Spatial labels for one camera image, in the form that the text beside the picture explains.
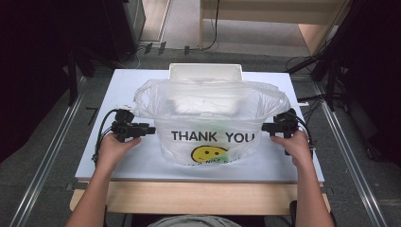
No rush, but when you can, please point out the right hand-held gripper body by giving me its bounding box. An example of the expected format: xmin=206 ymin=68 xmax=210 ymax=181
xmin=273 ymin=108 xmax=300 ymax=140

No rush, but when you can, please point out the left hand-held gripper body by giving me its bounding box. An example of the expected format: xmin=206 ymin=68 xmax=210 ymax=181
xmin=110 ymin=108 xmax=142 ymax=143

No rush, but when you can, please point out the green seaweed snack packet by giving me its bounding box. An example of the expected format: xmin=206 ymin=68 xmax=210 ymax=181
xmin=184 ymin=121 xmax=232 ymax=163

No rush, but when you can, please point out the white plastic smiley bag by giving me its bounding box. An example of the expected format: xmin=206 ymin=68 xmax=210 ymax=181
xmin=132 ymin=78 xmax=291 ymax=167

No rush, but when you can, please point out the person's left hand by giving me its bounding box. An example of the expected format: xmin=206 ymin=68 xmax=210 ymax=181
xmin=96 ymin=132 xmax=143 ymax=173

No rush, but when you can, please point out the black metal stand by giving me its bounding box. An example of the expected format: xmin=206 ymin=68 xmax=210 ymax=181
xmin=66 ymin=46 xmax=96 ymax=107
xmin=286 ymin=46 xmax=349 ymax=112

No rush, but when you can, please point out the white plastic bin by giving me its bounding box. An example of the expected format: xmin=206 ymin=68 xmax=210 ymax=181
xmin=168 ymin=62 xmax=244 ymax=83

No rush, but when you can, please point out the wooden table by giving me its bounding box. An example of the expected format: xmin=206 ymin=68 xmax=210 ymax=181
xmin=69 ymin=180 xmax=331 ymax=217

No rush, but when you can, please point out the black cabinet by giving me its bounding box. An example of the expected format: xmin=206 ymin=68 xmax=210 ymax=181
xmin=102 ymin=0 xmax=147 ymax=62

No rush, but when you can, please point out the person's grey clothing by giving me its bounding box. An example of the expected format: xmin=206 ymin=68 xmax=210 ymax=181
xmin=146 ymin=214 xmax=243 ymax=227

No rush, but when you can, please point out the black curtain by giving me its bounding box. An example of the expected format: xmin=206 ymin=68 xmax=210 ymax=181
xmin=0 ymin=0 xmax=75 ymax=164
xmin=332 ymin=0 xmax=401 ymax=166

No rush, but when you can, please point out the light wooden furniture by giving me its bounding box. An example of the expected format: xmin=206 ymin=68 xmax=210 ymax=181
xmin=198 ymin=0 xmax=352 ymax=57

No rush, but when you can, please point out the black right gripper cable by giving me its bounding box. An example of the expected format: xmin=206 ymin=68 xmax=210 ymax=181
xmin=292 ymin=113 xmax=317 ymax=149

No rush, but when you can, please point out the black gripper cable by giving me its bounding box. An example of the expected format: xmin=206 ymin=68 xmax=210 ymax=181
xmin=92 ymin=108 xmax=120 ymax=166
xmin=292 ymin=113 xmax=317 ymax=149

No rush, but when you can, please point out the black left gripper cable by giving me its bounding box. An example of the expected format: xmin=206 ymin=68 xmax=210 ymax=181
xmin=92 ymin=108 xmax=120 ymax=166

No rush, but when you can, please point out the metal floor rail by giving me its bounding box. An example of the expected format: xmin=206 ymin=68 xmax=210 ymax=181
xmin=9 ymin=76 xmax=88 ymax=227
xmin=313 ymin=94 xmax=390 ymax=227

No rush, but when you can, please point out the black hanging cable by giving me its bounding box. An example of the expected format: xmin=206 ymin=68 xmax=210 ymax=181
xmin=202 ymin=0 xmax=221 ymax=52

